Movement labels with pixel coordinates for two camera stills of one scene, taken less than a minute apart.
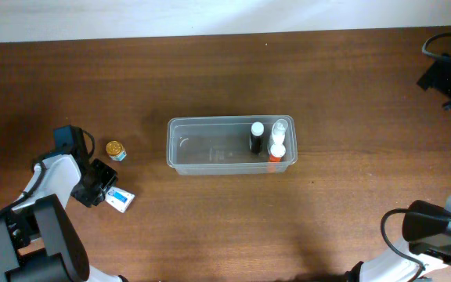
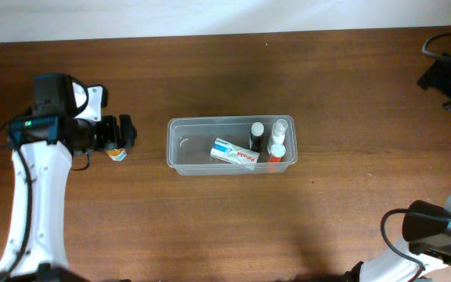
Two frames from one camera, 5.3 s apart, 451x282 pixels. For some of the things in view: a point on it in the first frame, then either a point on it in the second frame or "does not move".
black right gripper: [439, 75] does not move
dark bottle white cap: [257, 131] does not move
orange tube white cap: [277, 152] does not move
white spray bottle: [279, 128] does not move
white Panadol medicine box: [118, 198] -> [226, 150]
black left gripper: [92, 197] -> [113, 140]
